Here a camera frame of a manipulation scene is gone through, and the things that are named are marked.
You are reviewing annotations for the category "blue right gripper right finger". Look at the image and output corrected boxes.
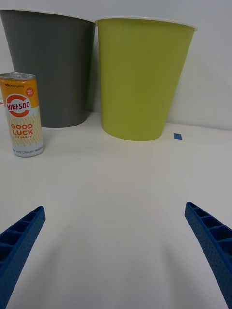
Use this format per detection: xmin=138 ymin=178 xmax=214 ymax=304
xmin=184 ymin=201 xmax=232 ymax=309

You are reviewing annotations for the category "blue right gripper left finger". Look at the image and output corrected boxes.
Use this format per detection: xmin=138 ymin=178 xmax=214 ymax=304
xmin=0 ymin=205 xmax=46 ymax=309

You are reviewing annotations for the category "orange and white drink can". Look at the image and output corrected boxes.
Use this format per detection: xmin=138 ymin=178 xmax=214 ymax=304
xmin=0 ymin=71 xmax=44 ymax=158

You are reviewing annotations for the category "yellow-green plastic waste bin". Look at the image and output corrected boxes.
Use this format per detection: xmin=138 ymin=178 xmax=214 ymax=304
xmin=95 ymin=16 xmax=198 ymax=142

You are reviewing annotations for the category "grey plastic waste bin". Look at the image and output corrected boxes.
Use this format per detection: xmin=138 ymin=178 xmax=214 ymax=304
xmin=0 ymin=9 xmax=97 ymax=128

